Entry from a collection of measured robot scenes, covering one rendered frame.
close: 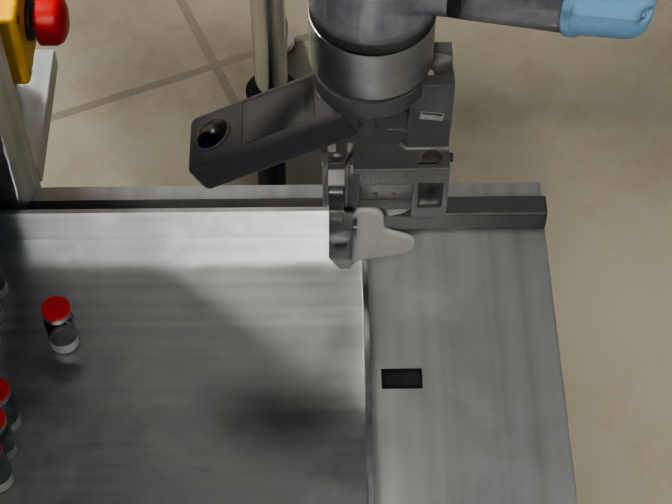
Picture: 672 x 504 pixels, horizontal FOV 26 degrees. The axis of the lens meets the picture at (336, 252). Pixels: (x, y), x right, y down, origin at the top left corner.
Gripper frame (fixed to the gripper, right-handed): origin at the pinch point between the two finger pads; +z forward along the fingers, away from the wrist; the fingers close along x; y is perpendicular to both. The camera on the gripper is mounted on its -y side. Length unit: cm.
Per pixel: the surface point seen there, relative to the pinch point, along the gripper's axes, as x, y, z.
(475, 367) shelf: -6.3, 10.1, 5.8
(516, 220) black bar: 6.1, 14.0, 4.5
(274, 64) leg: 86, -8, 72
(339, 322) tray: -2.4, 0.3, 5.5
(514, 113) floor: 95, 30, 94
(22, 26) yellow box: 15.9, -23.1, -7.0
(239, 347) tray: -4.5, -7.1, 5.5
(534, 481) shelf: -15.5, 13.5, 5.8
